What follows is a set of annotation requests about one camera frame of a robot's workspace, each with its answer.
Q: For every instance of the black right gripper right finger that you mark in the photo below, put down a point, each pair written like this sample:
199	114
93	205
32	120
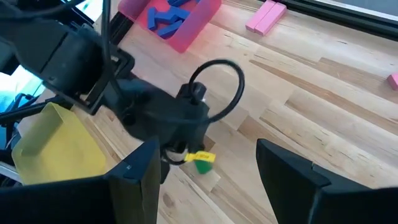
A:
326	202

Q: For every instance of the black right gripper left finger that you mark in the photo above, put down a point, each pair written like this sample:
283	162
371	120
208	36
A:
77	202

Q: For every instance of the green wooden block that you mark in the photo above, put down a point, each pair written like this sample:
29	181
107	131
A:
203	168

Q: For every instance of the pink wooden block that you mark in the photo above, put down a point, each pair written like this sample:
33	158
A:
393	81
271	19
259	17

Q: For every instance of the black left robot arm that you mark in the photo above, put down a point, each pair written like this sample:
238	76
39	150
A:
46	46

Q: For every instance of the yellow plastic bin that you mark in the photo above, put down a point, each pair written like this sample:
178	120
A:
62	155

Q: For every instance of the yellow label tag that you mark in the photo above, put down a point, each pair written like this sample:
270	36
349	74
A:
202	156

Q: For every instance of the pink plastic bin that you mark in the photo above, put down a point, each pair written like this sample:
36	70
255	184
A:
192	28

